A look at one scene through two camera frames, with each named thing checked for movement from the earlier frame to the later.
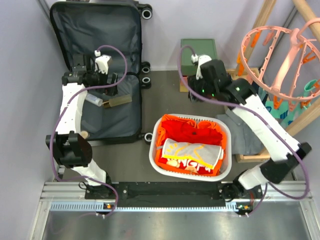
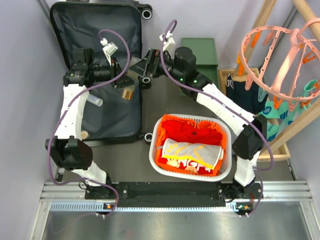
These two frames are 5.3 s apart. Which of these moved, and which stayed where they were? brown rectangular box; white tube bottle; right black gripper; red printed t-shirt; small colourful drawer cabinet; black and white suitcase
Moved: right black gripper; brown rectangular box
Stayed: black and white suitcase; small colourful drawer cabinet; red printed t-shirt; white tube bottle
